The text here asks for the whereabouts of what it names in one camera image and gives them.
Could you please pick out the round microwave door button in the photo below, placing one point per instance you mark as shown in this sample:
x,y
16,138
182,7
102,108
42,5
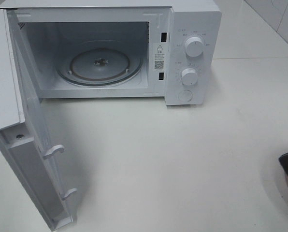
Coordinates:
x,y
185,96

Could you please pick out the glass microwave turntable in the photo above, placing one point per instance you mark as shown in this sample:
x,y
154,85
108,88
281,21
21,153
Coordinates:
x,y
99,63

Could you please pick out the white microwave door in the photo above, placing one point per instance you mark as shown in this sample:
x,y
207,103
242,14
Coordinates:
x,y
24,138

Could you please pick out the white microwave knob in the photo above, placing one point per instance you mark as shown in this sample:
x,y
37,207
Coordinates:
x,y
194,46
189,76

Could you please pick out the white microwave oven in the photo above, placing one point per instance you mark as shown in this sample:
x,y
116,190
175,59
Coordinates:
x,y
157,27

